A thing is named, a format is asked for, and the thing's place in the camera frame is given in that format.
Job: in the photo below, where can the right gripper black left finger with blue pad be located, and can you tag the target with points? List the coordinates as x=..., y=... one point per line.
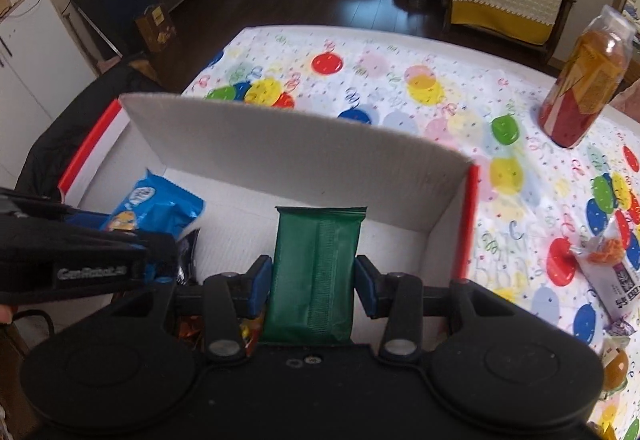
x=228, y=300

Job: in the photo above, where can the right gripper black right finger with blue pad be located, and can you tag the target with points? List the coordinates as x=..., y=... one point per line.
x=398, y=298

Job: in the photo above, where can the brown shiny snack bag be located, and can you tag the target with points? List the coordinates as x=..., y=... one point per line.
x=190, y=329

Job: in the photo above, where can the black small snack packet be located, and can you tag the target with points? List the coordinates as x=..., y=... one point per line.
x=186, y=258

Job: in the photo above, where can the green snack packet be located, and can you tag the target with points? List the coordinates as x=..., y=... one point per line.
x=312, y=293

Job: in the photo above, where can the blue snack bag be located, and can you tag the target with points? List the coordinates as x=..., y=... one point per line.
x=154, y=205

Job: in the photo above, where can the white snack packet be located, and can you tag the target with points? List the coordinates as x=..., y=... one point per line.
x=610, y=263

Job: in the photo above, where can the purple candy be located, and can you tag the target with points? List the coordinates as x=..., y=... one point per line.
x=621, y=328

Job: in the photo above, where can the red yellow snack bag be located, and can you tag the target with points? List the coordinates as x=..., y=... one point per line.
x=251, y=329

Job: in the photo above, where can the person's left hand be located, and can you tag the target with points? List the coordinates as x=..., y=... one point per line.
x=6, y=314

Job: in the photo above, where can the red cardboard box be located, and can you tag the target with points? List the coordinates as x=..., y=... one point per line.
x=245, y=162

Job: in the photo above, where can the balloon print tablecloth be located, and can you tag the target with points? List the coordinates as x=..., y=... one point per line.
x=536, y=201

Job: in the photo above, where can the white cabinet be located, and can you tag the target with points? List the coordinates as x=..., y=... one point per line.
x=42, y=72

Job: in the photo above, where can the orange juice bottle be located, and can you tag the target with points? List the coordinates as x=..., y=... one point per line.
x=597, y=65

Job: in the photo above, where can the pink cloth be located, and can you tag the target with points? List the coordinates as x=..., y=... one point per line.
x=628, y=101

